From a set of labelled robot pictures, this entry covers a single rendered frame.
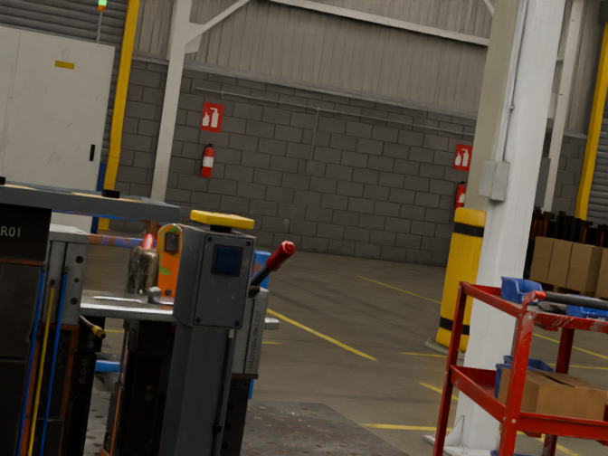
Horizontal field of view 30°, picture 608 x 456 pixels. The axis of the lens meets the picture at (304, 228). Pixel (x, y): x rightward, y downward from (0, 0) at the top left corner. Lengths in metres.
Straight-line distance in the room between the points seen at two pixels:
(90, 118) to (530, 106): 5.02
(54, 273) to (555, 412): 2.40
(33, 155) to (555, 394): 6.60
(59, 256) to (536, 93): 4.19
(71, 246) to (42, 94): 8.13
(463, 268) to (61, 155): 3.43
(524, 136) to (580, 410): 2.05
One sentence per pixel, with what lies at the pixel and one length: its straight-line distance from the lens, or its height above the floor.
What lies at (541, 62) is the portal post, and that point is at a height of 1.87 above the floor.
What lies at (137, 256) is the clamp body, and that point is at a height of 1.05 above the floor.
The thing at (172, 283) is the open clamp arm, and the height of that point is 1.02.
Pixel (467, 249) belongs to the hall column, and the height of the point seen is 0.80.
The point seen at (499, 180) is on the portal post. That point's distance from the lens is 5.37.
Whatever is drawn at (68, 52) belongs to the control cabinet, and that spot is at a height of 1.88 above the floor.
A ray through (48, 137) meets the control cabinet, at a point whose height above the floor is 1.17.
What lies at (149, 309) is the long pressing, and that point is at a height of 1.00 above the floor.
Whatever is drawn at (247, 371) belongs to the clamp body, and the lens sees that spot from 1.54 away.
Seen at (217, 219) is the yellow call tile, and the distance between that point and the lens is 1.32.
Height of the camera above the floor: 1.23
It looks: 3 degrees down
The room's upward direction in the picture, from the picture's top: 8 degrees clockwise
